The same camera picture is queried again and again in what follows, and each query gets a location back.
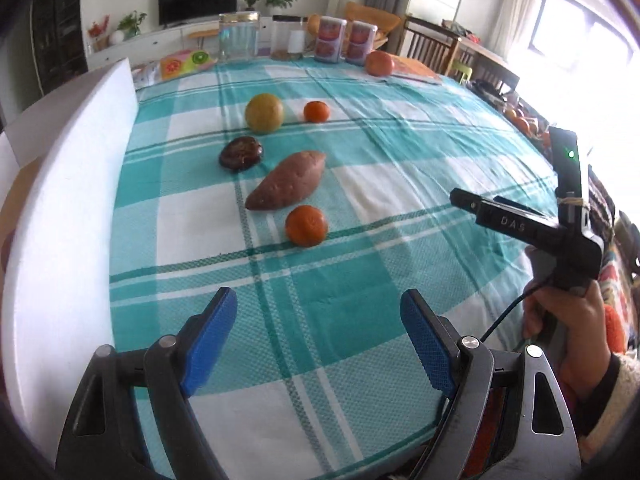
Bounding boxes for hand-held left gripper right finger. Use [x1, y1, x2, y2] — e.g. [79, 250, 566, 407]
[400, 288, 583, 480]

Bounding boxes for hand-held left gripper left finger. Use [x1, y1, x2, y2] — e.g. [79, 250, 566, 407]
[55, 287, 238, 480]

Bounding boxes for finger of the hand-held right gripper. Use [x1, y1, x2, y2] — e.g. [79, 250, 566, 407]
[492, 196, 551, 221]
[449, 187, 543, 250]

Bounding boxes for person's right forearm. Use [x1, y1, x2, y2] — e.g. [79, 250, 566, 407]
[574, 347, 640, 466]

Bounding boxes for person's right hand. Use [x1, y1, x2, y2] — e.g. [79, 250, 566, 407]
[520, 280, 613, 402]

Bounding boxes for pile of oranges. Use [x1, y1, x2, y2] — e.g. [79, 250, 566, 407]
[501, 102, 553, 148]

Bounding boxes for teal checked tablecloth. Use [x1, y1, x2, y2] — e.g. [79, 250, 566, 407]
[107, 55, 561, 479]

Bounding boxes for wooden side table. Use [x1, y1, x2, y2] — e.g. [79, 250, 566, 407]
[459, 35, 522, 95]

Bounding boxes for large orange tangerine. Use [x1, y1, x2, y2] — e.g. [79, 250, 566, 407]
[285, 204, 329, 248]

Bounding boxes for orange flat packet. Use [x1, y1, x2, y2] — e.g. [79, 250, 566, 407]
[390, 55, 444, 85]

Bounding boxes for purple sweet potato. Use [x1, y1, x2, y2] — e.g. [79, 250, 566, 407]
[244, 150, 327, 211]

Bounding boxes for wooden slatted chair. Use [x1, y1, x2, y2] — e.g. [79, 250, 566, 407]
[399, 15, 462, 74]

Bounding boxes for large white foam board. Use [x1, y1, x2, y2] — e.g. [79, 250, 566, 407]
[0, 57, 140, 466]

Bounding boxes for dark brown round fruit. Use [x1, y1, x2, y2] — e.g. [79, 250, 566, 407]
[218, 136, 263, 173]

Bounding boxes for red-orange persimmon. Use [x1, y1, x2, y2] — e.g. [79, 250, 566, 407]
[364, 51, 396, 78]

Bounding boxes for white sheer curtain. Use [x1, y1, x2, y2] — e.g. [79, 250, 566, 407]
[492, 0, 548, 63]

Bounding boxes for small orange tangerine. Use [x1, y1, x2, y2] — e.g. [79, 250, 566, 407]
[303, 101, 331, 124]

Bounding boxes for red label tin can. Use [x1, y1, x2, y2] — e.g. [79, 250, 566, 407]
[343, 21, 379, 66]
[314, 16, 347, 64]

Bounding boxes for yellow-green pear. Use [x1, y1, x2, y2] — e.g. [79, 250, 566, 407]
[245, 92, 285, 134]

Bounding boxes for orange armchair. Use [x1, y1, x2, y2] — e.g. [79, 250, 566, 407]
[344, 2, 404, 52]

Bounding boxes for clear plastic jar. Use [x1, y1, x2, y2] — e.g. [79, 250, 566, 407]
[270, 14, 308, 61]

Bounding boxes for fruit print cushion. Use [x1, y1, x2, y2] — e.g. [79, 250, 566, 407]
[159, 48, 217, 80]

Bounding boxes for white low cabinet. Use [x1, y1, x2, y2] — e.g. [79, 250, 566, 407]
[85, 14, 321, 74]

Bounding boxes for clear glass jar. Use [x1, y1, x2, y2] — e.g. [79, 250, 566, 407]
[218, 11, 261, 64]

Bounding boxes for leafy plant white vase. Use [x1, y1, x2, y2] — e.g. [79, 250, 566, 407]
[111, 10, 149, 45]

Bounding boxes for red flower decoration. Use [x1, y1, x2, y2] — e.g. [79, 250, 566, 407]
[88, 14, 111, 52]

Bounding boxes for dark bookcase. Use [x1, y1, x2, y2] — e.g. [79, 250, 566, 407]
[29, 0, 85, 92]

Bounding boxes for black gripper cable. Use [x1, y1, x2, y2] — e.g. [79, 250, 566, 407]
[479, 287, 535, 343]

